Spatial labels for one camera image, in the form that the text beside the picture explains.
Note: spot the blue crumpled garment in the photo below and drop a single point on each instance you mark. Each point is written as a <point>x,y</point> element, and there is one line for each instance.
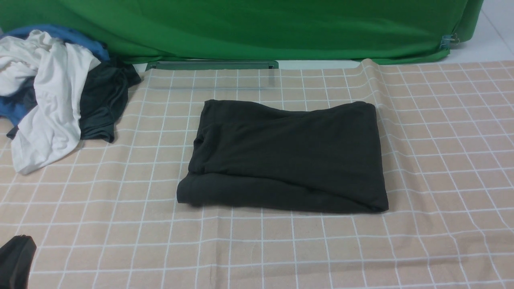
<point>72,38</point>

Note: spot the teal binder clip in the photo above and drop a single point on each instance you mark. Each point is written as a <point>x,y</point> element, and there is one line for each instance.
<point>448,41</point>

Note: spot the green backdrop cloth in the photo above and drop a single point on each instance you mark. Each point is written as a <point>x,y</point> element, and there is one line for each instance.
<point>389,32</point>

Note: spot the beige checkered tablecloth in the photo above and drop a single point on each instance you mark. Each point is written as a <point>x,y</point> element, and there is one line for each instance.
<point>105,216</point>

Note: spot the white crumpled shirt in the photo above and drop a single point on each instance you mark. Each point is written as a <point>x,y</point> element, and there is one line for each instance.
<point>51,130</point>

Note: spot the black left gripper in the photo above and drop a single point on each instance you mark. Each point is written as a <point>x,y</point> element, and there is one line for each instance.
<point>16,258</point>

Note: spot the dark teal crumpled garment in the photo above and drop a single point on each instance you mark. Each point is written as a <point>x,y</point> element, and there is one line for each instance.
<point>103,101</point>

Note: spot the dark gray long-sleeved shirt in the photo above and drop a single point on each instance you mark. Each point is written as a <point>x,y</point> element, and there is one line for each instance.
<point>249,155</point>

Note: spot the gray-green metal bar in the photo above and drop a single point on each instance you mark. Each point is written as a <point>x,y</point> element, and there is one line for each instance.
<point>206,65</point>

